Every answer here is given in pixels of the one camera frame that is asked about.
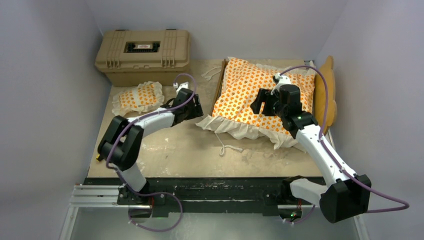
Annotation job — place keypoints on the tan plastic tool case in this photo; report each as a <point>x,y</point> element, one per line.
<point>129,58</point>

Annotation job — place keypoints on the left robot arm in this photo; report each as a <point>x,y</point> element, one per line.
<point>121,143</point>

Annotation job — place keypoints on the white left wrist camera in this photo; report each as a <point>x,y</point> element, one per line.
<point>180,86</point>

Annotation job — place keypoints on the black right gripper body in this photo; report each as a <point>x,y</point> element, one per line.
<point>265,96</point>

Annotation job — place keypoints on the small orange patterned pillow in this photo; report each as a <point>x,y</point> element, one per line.
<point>142,98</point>

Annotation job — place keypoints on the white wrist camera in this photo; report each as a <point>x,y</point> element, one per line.
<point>180,86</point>
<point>279,80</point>

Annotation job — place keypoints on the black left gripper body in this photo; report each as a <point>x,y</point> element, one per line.
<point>193,111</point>

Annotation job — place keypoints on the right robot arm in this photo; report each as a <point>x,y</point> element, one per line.
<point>344,194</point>

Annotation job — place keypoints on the orange patterned white blanket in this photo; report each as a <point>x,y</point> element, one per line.
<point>231,112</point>

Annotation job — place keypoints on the wooden pet bed frame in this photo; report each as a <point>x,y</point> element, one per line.
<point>317,91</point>

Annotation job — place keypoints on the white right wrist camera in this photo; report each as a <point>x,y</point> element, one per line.
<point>279,80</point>

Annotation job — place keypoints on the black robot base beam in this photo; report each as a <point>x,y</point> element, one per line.
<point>209,195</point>

